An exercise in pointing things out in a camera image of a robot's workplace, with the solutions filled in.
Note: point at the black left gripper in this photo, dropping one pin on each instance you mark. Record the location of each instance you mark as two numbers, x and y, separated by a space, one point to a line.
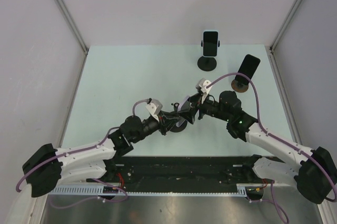
166 120

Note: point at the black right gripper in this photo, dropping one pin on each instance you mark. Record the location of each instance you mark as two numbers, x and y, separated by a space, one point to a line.
196 99

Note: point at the black round-base phone stand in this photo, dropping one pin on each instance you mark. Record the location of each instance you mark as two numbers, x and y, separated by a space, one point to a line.
182 124

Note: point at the black clamp phone stand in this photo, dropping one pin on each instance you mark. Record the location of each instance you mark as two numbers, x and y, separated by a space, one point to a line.
207 64

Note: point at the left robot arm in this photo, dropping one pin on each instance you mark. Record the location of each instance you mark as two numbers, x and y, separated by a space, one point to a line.
48 167

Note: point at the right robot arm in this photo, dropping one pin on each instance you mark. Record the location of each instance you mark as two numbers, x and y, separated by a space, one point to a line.
311 172

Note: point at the wooden round-base phone stand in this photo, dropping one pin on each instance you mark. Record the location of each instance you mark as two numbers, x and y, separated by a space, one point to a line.
239 87

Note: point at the black phone leaning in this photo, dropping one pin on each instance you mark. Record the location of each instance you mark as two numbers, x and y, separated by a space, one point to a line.
248 68

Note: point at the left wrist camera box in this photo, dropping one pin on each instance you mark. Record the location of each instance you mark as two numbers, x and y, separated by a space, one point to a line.
153 106

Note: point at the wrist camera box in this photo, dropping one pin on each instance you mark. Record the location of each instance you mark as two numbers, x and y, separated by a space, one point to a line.
203 89
153 106

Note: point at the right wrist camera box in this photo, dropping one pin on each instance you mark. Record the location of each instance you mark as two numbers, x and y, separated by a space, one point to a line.
203 89

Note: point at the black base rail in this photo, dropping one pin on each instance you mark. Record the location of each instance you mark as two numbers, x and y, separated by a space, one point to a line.
183 175

